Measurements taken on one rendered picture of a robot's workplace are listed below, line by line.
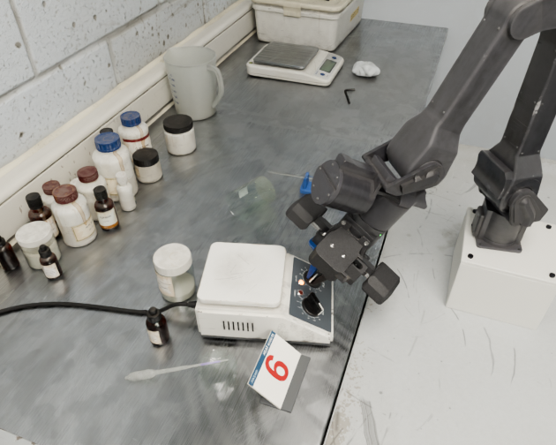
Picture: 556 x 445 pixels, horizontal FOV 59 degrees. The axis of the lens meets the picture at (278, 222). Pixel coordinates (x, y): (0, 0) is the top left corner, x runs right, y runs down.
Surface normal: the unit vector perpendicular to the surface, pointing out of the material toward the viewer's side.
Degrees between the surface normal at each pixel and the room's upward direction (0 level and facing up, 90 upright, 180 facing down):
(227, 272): 0
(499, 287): 90
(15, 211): 90
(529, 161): 60
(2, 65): 90
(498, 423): 0
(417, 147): 55
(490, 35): 65
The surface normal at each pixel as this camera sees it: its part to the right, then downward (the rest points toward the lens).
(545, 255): 0.00, -0.76
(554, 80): 0.25, 0.63
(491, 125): -0.35, 0.61
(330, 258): 0.26, -0.47
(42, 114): 0.94, 0.22
